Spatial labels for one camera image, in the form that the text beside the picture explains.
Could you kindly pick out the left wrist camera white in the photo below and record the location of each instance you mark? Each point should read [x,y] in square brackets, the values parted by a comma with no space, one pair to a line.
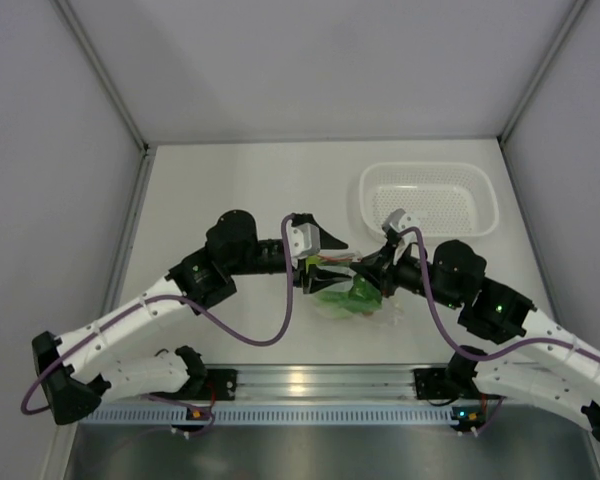
[303,240]

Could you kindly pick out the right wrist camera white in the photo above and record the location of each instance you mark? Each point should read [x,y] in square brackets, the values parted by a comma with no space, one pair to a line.
[399,221]

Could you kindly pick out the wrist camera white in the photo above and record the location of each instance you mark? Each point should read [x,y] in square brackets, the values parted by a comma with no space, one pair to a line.
[399,221]
[303,240]

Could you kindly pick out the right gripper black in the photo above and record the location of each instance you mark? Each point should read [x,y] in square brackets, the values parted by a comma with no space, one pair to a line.
[385,276]

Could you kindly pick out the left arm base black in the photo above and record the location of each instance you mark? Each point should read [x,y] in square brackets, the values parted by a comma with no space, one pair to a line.
[219,384]

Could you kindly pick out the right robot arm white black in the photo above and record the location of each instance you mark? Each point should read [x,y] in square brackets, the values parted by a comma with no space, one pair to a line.
[515,349]

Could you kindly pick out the aluminium frame post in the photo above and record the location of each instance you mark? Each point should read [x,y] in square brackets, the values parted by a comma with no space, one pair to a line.
[557,41]
[78,32]

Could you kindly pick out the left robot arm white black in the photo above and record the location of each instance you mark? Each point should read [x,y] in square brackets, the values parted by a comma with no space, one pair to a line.
[78,371]

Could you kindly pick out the aluminium mounting rail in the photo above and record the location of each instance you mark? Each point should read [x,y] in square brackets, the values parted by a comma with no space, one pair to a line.
[325,383]

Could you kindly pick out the left aluminium frame post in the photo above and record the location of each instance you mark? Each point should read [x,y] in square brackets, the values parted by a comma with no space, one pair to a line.
[78,32]

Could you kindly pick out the right aluminium frame post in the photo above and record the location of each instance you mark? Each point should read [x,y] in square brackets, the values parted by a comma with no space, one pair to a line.
[557,41]

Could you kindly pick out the white perforated plastic basket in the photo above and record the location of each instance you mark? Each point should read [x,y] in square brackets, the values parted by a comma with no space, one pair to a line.
[451,200]

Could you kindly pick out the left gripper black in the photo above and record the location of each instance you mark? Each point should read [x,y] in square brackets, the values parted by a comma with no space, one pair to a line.
[316,277]

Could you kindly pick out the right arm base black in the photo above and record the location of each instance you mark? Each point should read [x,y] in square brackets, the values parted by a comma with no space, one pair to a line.
[431,384]

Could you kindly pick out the slotted grey cable duct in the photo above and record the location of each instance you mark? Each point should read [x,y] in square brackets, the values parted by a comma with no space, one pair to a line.
[284,415]

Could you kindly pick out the clear zip bag orange seal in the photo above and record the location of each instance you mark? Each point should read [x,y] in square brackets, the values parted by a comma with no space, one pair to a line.
[391,312]

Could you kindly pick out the green fake lettuce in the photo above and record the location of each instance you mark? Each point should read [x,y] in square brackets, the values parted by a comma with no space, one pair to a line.
[348,299]

